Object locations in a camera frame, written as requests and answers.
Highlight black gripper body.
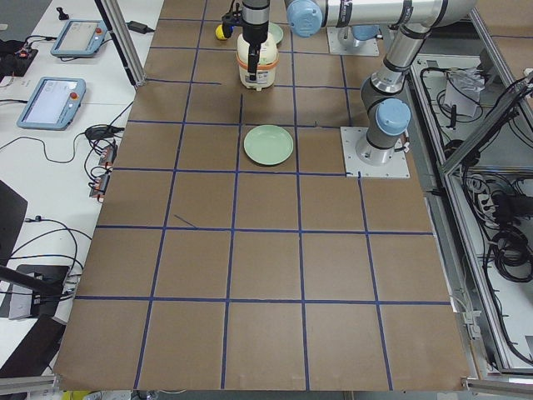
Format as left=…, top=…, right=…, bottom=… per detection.
left=242, top=0, right=267, bottom=45

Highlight green plate right side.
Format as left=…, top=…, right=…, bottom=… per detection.
left=268, top=22, right=284, bottom=45

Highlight green plate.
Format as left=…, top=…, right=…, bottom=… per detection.
left=244, top=125, right=294, bottom=166
left=268, top=22, right=284, bottom=45

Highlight yellow toy pepper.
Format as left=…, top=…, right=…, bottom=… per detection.
left=215, top=24, right=232, bottom=41

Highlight green plate left side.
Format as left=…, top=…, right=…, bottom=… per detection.
left=244, top=125, right=294, bottom=166

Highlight black power adapter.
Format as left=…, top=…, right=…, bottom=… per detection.
left=127, top=21, right=155, bottom=34

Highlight blue teach pendant far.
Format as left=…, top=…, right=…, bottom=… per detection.
left=50, top=20, right=107, bottom=58

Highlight blue teach pendant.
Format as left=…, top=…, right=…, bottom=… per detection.
left=50, top=20, right=107, bottom=58
left=17, top=77, right=87, bottom=131

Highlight blue teach pendant near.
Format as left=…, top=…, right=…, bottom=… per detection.
left=17, top=77, right=87, bottom=131

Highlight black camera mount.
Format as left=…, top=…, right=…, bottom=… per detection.
left=222, top=1, right=242, bottom=39

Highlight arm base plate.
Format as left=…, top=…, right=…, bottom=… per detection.
left=341, top=127, right=411, bottom=179
left=327, top=25, right=380, bottom=57

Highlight aluminium frame post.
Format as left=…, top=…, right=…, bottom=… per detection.
left=94, top=0, right=147, bottom=88

